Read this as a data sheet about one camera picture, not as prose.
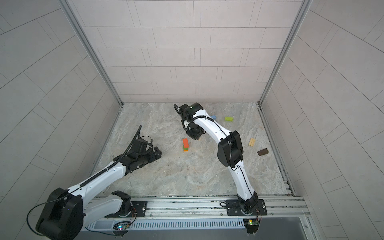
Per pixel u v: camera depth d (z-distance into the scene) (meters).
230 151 0.57
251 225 0.68
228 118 1.08
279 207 0.72
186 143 0.93
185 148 0.91
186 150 0.91
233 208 0.71
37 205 0.38
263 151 0.91
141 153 0.67
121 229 0.65
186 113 0.64
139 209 0.71
